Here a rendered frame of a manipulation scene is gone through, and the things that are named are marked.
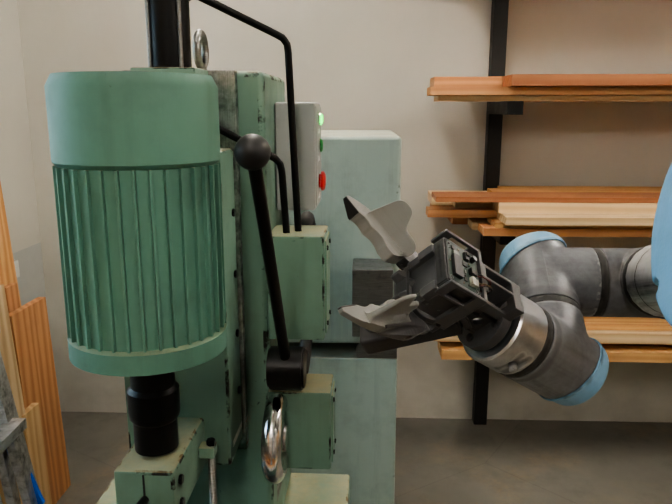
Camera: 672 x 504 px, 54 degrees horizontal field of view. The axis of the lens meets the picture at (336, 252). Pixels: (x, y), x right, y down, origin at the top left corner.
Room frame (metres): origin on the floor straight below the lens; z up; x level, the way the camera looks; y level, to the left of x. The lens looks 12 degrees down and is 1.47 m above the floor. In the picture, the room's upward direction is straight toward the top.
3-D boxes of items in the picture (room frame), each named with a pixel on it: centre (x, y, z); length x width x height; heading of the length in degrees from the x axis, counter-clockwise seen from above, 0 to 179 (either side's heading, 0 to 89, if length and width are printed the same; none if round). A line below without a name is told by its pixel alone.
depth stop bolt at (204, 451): (0.78, 0.17, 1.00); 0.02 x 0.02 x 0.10; 87
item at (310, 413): (0.90, 0.05, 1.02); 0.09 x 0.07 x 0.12; 87
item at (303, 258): (0.93, 0.05, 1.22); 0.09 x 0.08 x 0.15; 177
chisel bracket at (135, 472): (0.74, 0.21, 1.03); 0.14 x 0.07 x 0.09; 177
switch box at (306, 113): (1.03, 0.06, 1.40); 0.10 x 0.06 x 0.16; 177
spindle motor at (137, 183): (0.72, 0.22, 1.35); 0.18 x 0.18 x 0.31
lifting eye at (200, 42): (1.01, 0.20, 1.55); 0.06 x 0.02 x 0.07; 177
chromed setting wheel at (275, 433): (0.84, 0.08, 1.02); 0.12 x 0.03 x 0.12; 177
